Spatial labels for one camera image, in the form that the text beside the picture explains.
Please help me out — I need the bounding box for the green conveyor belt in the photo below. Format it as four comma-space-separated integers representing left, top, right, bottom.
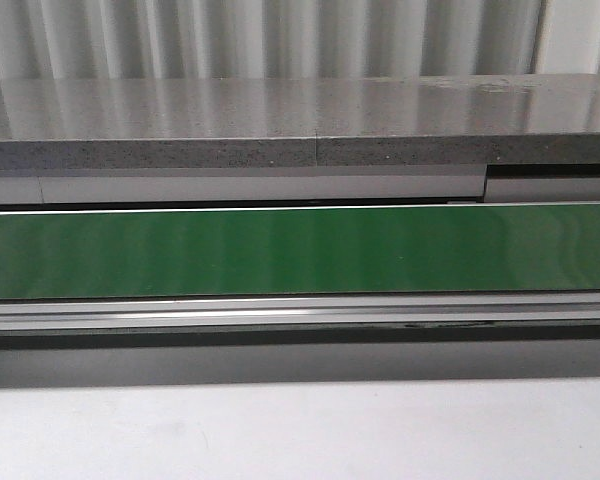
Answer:
0, 203, 600, 301

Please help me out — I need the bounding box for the aluminium conveyor frame rail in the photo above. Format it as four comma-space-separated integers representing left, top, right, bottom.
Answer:
0, 291, 600, 350

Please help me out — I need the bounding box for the white pleated curtain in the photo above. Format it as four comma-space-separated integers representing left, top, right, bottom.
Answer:
0, 1, 600, 79

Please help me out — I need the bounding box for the grey stone counter slab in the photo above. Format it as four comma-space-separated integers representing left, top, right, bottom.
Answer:
0, 74, 600, 171

